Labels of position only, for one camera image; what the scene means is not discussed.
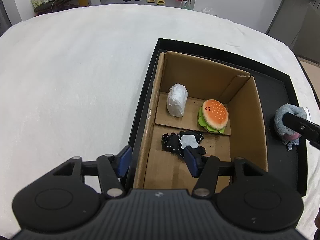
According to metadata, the white soft bundle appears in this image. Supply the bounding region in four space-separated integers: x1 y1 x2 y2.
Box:
167 83 188 118

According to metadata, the yellow slippers pair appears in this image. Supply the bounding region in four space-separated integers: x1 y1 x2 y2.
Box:
146 0 165 5

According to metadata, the grey upholstered panel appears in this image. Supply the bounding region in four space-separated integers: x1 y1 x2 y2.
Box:
266 0 319 64

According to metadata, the black and white plush toy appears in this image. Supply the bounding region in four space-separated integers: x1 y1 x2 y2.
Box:
161 131 207 158

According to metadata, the black tray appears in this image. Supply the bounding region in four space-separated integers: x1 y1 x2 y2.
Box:
121 38 308 196

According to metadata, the plush hamburger toy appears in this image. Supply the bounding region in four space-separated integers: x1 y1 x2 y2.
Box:
198 99 229 134

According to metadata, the brown cardboard box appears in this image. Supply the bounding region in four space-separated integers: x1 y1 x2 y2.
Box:
133 51 267 190

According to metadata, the grey pink fluffy plush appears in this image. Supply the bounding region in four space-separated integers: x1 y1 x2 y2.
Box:
274 103 307 151

